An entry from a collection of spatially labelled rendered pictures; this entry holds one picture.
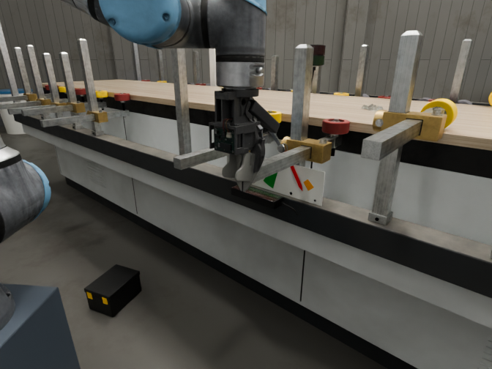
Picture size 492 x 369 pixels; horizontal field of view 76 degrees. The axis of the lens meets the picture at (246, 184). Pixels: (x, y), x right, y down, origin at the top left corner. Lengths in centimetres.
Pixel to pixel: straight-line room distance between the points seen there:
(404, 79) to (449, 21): 490
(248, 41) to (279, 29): 454
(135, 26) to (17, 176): 48
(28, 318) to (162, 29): 61
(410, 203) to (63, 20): 567
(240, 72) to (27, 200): 54
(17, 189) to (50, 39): 546
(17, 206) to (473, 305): 102
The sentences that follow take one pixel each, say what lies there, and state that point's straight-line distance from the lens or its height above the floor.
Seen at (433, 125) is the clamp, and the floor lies 95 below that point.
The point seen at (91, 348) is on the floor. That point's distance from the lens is 155.
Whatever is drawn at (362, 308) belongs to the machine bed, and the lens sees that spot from 130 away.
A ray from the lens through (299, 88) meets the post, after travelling 87.
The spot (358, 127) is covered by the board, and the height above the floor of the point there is 88.
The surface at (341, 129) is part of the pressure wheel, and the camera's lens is 97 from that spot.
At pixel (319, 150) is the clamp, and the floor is 86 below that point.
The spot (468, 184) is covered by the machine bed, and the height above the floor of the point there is 77.
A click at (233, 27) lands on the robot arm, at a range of 58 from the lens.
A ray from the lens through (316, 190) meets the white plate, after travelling 88.
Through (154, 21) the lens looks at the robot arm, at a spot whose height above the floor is 112.
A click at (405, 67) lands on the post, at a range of 76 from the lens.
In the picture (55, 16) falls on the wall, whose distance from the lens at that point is 614.
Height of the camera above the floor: 108
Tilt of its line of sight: 22 degrees down
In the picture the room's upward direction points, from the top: straight up
